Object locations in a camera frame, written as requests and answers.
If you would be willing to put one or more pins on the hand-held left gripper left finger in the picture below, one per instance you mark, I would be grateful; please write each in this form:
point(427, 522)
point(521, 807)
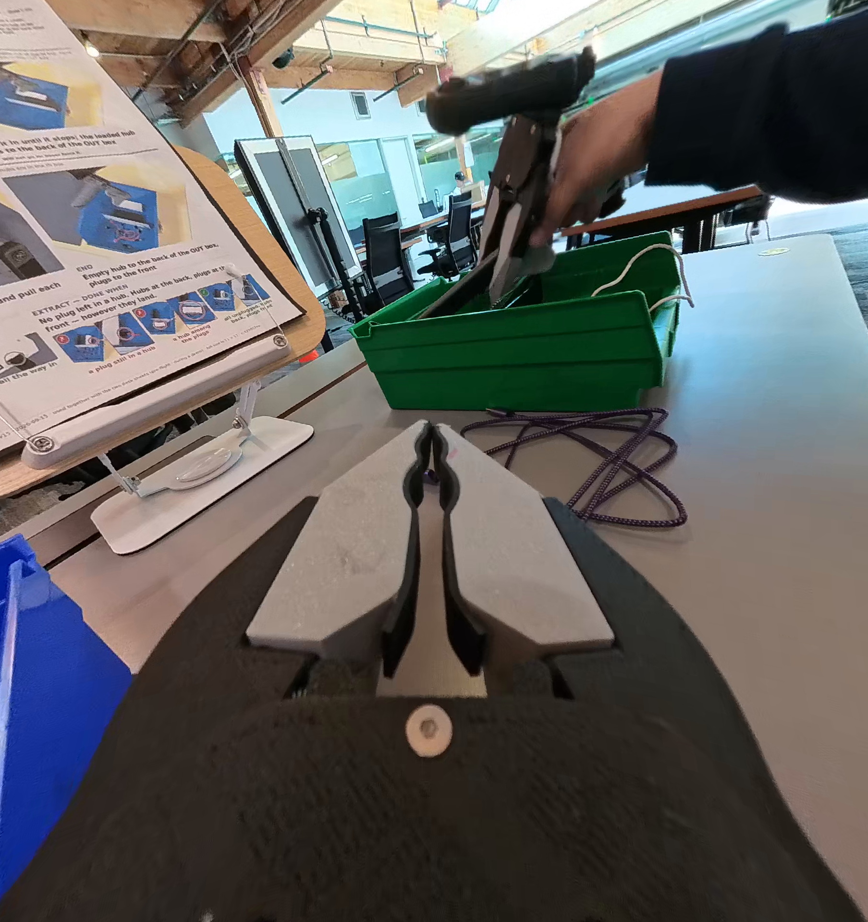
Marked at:
point(333, 569)

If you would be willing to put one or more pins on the black office chair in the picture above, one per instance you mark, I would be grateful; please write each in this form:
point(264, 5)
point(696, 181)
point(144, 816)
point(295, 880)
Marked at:
point(387, 259)
point(455, 230)

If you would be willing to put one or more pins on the grey usb hub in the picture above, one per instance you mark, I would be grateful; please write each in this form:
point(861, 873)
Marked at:
point(459, 288)

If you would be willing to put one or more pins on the green plastic bin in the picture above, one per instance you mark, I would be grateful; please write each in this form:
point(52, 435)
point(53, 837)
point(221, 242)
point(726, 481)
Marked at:
point(513, 360)

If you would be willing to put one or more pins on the orange traffic cone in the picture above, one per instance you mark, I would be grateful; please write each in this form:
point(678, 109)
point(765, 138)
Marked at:
point(311, 355)

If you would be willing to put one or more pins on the printed instruction sheet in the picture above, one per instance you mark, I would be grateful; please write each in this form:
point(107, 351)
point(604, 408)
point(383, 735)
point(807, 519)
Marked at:
point(117, 252)

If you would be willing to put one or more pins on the blue plastic bin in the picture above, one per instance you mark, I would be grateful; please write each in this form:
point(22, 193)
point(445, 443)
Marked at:
point(52, 684)

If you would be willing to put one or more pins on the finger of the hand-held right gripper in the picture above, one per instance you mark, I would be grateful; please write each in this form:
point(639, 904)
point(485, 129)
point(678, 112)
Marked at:
point(509, 187)
point(511, 259)

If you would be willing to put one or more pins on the person's right forearm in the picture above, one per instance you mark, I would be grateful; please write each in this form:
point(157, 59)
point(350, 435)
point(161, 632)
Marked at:
point(765, 108)

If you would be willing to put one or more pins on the person's right hand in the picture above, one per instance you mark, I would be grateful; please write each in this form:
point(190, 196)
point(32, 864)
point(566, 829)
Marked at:
point(599, 158)

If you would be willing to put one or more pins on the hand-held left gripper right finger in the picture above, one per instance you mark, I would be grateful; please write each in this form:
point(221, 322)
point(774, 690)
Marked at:
point(527, 569)

